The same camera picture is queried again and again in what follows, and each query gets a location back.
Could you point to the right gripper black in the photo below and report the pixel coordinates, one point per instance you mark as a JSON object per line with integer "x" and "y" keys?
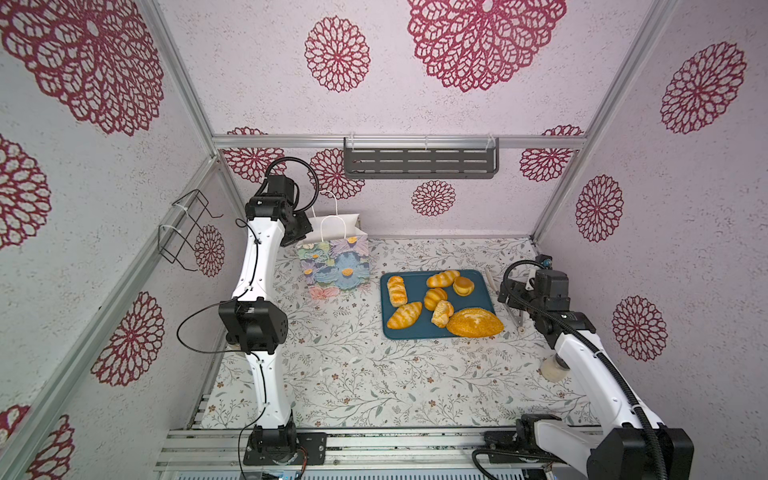
{"x": 518, "y": 289}

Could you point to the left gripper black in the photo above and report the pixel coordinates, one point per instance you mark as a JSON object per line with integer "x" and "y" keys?
{"x": 306, "y": 227}

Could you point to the floral paper gift bag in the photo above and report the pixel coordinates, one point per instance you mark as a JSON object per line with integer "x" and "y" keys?
{"x": 335, "y": 256}

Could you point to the small twisted bread piece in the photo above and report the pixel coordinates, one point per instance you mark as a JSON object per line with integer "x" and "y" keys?
{"x": 442, "y": 313}

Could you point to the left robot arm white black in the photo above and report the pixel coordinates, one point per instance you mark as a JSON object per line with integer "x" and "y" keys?
{"x": 258, "y": 327}

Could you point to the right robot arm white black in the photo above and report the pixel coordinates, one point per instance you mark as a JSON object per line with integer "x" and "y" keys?
{"x": 635, "y": 442}

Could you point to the large round bread loaf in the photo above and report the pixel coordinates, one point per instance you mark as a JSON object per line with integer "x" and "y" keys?
{"x": 475, "y": 323}

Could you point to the croissant bread top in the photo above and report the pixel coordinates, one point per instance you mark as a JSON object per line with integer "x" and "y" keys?
{"x": 443, "y": 279}

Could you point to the croissant bread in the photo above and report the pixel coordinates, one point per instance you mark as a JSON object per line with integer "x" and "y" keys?
{"x": 443, "y": 279}
{"x": 405, "y": 316}

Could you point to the croissant bread lower left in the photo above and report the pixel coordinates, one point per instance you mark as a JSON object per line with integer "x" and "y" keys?
{"x": 405, "y": 316}

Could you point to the striped bread roll upper left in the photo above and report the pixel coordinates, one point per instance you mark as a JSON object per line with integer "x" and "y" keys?
{"x": 397, "y": 291}

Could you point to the tape roll on table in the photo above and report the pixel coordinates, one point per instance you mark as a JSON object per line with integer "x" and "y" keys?
{"x": 554, "y": 369}

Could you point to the small round bun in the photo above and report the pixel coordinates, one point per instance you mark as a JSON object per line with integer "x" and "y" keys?
{"x": 463, "y": 286}

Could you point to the small croissant centre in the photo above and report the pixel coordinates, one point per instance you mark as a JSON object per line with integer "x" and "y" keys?
{"x": 433, "y": 296}

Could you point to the teal serving tray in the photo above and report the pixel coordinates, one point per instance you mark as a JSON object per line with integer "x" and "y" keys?
{"x": 416, "y": 288}

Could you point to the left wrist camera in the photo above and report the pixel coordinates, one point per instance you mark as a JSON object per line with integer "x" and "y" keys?
{"x": 281, "y": 185}

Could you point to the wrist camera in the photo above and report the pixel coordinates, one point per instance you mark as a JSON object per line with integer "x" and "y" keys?
{"x": 281, "y": 185}
{"x": 543, "y": 263}

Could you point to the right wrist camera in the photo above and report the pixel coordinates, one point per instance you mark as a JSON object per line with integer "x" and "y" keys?
{"x": 543, "y": 263}

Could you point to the grey wall shelf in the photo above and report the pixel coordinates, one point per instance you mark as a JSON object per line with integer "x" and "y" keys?
{"x": 423, "y": 160}

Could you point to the black wire wall rack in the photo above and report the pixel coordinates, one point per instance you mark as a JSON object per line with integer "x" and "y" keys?
{"x": 173, "y": 238}

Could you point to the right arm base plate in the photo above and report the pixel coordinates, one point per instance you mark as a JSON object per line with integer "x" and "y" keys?
{"x": 506, "y": 446}

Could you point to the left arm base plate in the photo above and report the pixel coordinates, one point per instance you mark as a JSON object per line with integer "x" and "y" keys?
{"x": 306, "y": 449}

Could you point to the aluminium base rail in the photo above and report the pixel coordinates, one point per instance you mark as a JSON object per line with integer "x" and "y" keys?
{"x": 411, "y": 449}

